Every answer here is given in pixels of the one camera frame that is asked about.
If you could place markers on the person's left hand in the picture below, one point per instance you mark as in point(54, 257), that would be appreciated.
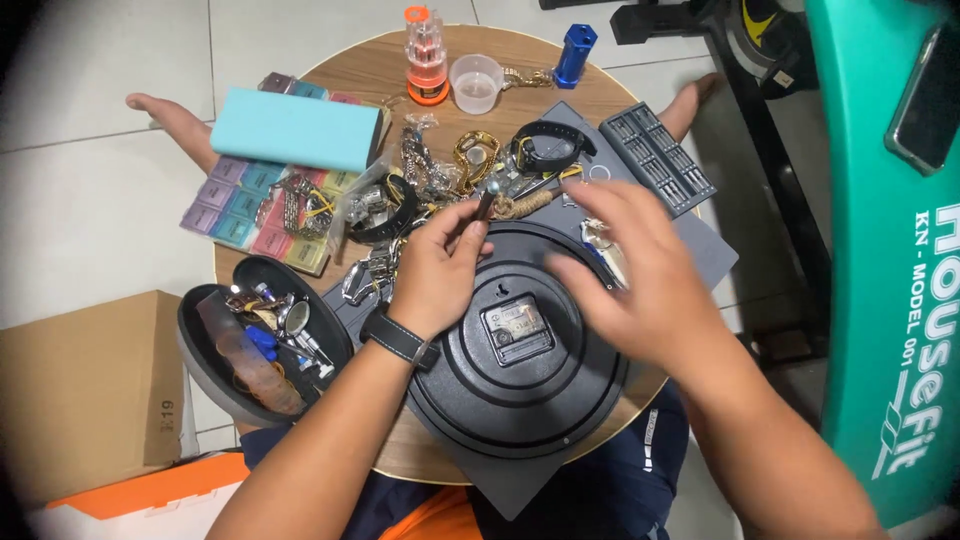
point(431, 277)

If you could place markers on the person's right hand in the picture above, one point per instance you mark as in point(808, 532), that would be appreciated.
point(652, 292)

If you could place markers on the person's right fingers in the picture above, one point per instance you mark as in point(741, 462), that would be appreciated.
point(600, 225)

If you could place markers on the small metal screwdriver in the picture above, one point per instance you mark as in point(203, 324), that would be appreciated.
point(487, 199)

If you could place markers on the white dial wristwatch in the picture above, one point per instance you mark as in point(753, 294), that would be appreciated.
point(604, 247)

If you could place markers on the grey screwdriver bit tray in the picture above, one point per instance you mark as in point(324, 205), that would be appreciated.
point(656, 157)

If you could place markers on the black digital wristwatch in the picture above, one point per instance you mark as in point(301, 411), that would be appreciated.
point(551, 146)

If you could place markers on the grey work mat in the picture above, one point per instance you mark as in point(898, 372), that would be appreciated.
point(705, 251)

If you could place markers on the clock movement module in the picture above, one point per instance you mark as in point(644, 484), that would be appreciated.
point(517, 330)

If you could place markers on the gold wristwatch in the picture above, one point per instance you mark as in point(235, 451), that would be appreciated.
point(474, 150)

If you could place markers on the person's right foot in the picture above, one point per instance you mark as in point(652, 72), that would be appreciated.
point(690, 105)

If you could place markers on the person's foot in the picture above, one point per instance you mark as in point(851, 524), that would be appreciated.
point(690, 105)
point(176, 124)

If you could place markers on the blue metal cylinder tool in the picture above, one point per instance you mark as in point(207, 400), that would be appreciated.
point(574, 56)

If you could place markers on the clear plastic cup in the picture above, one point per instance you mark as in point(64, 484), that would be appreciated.
point(475, 84)

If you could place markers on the silver steel wristwatch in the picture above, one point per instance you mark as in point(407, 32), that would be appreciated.
point(371, 274)

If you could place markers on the orange clear screwdriver set holder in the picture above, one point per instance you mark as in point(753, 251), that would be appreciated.
point(427, 60)

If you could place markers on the navy shorts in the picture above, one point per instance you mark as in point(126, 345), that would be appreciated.
point(622, 480)

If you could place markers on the silver watch with yellow detail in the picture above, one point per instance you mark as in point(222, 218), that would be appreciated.
point(309, 206)

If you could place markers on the teal exercise machine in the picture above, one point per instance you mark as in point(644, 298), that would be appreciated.
point(885, 315)

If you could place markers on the teal rectangular box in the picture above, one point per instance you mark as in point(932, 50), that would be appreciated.
point(296, 129)

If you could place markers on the orange shirt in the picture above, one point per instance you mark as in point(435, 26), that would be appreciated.
point(435, 519)

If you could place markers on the black phone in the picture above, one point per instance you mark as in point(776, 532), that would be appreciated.
point(926, 97)

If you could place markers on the black case with tools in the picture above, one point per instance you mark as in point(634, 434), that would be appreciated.
point(262, 345)

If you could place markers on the colourful pill organizer box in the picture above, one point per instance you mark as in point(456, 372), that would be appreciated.
point(236, 206)

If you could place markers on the person's left foot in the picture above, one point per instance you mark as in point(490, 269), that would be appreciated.
point(176, 124)

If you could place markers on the orange and white box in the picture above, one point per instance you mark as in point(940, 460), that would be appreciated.
point(150, 495)

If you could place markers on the brown cardboard box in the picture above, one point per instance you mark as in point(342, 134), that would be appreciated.
point(82, 390)

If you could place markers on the black machine frame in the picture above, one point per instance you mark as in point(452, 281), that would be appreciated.
point(757, 150)

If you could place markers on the black round wall clock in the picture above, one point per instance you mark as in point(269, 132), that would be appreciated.
point(517, 405)

